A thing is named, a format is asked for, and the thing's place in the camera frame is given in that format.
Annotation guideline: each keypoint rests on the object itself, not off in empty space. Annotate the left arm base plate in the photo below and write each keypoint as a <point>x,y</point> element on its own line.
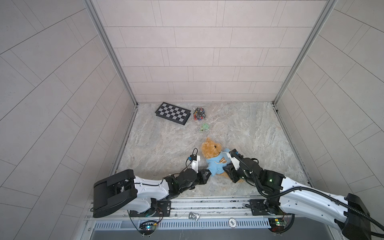
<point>163,210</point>

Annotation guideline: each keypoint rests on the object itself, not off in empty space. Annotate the small green pieces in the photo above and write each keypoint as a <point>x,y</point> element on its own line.
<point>204,127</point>

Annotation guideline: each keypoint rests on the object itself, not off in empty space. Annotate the circuit board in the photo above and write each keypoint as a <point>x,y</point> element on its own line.
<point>277,224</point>
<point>150,225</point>

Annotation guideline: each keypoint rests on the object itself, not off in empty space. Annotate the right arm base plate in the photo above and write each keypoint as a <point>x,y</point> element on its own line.
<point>261,207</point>

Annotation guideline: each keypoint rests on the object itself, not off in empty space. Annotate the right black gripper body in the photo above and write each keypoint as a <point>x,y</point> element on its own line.
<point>239,174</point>

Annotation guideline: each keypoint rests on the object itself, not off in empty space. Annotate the silver metal clip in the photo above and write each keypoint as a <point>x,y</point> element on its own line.
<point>194,216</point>

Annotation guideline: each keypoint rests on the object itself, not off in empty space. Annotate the right circuit board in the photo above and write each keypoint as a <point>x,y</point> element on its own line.
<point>277,224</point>

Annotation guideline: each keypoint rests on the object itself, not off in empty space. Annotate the aluminium mounting rail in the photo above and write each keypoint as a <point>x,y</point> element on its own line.
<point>208,208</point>

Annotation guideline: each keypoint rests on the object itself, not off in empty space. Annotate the left circuit board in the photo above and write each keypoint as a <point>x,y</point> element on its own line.
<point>150,225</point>

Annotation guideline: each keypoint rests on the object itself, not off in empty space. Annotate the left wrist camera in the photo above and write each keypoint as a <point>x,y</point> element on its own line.
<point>194,162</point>

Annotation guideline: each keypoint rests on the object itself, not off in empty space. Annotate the bag of colourful pieces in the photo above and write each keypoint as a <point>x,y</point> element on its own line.
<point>199,114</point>

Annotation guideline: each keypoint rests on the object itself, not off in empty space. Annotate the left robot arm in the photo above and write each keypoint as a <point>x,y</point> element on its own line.
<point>126,191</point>

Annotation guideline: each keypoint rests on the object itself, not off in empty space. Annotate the brown teddy bear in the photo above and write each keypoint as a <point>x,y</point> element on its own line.
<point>212,149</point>

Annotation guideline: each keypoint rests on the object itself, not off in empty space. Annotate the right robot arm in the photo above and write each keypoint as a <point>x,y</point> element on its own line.
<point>286,196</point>

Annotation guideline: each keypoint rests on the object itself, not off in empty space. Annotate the black white chessboard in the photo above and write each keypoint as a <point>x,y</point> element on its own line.
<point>173,113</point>

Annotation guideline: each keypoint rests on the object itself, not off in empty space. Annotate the light blue bear hoodie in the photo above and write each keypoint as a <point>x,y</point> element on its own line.
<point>216,164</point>

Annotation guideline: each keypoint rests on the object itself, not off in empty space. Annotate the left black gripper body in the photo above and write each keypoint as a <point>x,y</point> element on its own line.
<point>197,179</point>

